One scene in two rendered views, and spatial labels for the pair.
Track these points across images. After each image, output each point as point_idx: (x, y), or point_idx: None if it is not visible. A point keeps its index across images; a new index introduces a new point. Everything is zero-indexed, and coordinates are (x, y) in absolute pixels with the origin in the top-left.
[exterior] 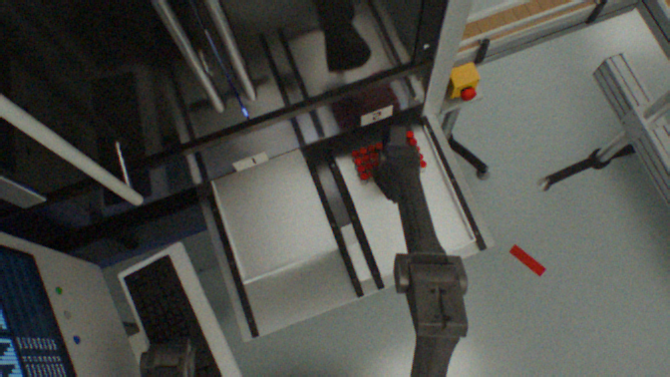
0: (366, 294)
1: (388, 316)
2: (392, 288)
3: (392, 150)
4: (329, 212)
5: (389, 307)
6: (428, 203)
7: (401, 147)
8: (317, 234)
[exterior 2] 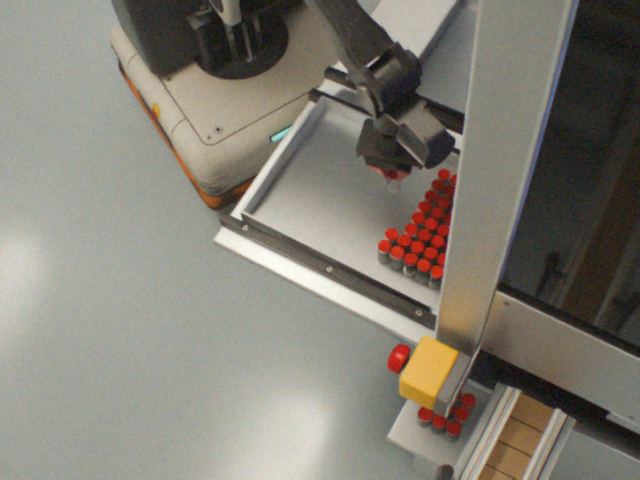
0: (323, 81)
1: (320, 303)
2: (342, 337)
3: (402, 58)
4: (444, 117)
5: (327, 313)
6: (337, 223)
7: (396, 78)
8: (435, 94)
